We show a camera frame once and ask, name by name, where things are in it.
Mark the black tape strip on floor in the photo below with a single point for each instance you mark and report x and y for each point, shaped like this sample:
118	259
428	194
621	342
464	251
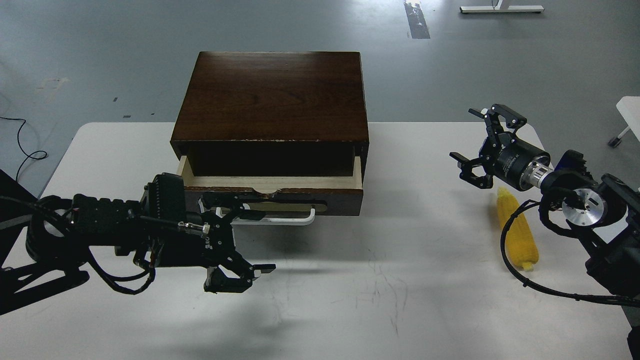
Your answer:
418	28

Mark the dark wooden drawer cabinet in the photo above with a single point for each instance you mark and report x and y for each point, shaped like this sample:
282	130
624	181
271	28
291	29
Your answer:
259	113

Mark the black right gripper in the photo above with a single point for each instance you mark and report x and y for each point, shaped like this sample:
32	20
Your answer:
503	154

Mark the wooden drawer with white handle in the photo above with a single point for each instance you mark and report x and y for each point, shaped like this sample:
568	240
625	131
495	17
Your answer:
292	201

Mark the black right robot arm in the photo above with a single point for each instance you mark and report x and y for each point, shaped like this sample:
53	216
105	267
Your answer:
603	216

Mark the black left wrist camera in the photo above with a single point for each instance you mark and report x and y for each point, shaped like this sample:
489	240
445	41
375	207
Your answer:
164	198

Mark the white furniture piece at right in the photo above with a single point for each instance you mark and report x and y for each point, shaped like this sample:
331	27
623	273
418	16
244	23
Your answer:
629	108

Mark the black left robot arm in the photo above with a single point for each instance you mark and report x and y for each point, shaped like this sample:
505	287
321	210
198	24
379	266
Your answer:
124	241

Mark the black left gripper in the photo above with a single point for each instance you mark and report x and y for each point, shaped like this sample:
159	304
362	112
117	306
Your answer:
202	240

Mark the white table leg base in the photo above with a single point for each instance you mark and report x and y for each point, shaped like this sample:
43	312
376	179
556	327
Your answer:
501	7

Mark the yellow corn cob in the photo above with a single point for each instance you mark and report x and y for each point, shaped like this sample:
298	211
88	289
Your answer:
520	244

